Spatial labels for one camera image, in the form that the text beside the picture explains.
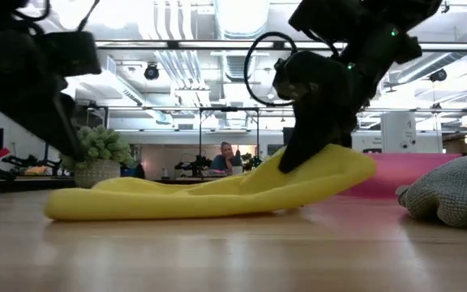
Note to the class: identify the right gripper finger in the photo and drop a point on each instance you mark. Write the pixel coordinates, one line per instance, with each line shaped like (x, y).
(342, 134)
(306, 138)

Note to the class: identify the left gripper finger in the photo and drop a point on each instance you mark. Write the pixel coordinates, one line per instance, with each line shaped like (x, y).
(43, 121)
(71, 117)

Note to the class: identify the grey microfiber towel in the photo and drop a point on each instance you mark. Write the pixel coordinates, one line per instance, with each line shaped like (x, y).
(452, 190)

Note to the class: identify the yellow microfiber towel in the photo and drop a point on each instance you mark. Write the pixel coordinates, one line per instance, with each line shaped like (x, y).
(176, 198)

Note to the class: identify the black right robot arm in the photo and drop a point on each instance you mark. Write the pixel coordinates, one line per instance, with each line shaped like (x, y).
(379, 36)

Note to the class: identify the black background robot arm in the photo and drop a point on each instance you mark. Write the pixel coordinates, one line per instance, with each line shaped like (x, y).
(251, 161)
(26, 162)
(197, 164)

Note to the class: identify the large black computer monitor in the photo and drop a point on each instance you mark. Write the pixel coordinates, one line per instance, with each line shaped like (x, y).
(287, 136)

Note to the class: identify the potted green plant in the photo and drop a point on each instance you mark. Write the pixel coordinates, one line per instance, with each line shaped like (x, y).
(104, 146)

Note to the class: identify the white cylindrical machine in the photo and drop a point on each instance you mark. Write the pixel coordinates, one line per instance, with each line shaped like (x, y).
(397, 130)

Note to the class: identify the pink plastic bin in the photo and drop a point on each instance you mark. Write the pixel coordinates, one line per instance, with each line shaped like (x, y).
(399, 174)

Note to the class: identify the blue storage box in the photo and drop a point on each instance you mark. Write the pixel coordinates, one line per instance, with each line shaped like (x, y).
(130, 172)

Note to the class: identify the person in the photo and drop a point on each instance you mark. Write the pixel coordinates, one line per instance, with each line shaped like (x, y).
(223, 160)

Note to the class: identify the black background test frame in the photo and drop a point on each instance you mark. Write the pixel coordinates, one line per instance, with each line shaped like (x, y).
(99, 107)

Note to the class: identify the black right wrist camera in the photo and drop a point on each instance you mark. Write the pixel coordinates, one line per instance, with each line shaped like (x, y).
(294, 77)

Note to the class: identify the black ceiling camera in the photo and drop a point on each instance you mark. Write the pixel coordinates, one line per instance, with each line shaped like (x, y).
(438, 75)
(151, 72)

